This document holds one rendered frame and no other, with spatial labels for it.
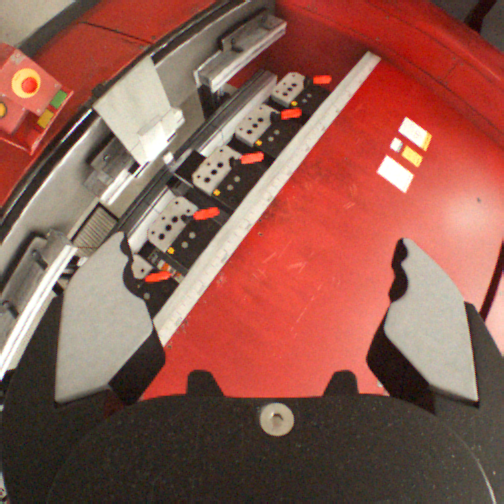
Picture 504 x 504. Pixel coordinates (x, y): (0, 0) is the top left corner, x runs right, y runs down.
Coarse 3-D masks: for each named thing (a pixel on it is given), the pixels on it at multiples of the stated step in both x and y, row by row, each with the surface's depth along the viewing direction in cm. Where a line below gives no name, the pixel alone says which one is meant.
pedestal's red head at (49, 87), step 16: (0, 48) 33; (16, 48) 32; (0, 64) 33; (16, 64) 34; (32, 64) 38; (0, 80) 34; (48, 80) 44; (0, 96) 39; (16, 96) 39; (32, 96) 43; (48, 96) 46; (16, 112) 44; (0, 128) 43; (16, 128) 48; (16, 144) 44
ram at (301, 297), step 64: (384, 64) 76; (384, 128) 69; (448, 128) 71; (256, 192) 64; (320, 192) 64; (384, 192) 65; (448, 192) 65; (256, 256) 61; (320, 256) 61; (384, 256) 61; (448, 256) 61; (192, 320) 58; (256, 320) 58; (320, 320) 58; (256, 384) 55; (320, 384) 55
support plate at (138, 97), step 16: (144, 64) 45; (128, 80) 45; (144, 80) 48; (112, 96) 44; (128, 96) 48; (144, 96) 52; (160, 96) 56; (112, 112) 47; (128, 112) 51; (144, 112) 56; (160, 112) 60; (112, 128) 50; (128, 128) 54; (128, 144) 58; (144, 160) 68
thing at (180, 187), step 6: (168, 150) 75; (162, 156) 74; (168, 156) 76; (168, 162) 79; (174, 162) 81; (168, 180) 89; (174, 180) 89; (180, 180) 90; (168, 186) 89; (174, 186) 89; (180, 186) 90; (186, 186) 94; (174, 192) 92; (180, 192) 93
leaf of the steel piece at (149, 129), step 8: (152, 120) 59; (160, 120) 60; (144, 128) 58; (152, 128) 62; (160, 128) 65; (144, 136) 61; (152, 136) 64; (160, 136) 67; (144, 144) 63; (152, 144) 66
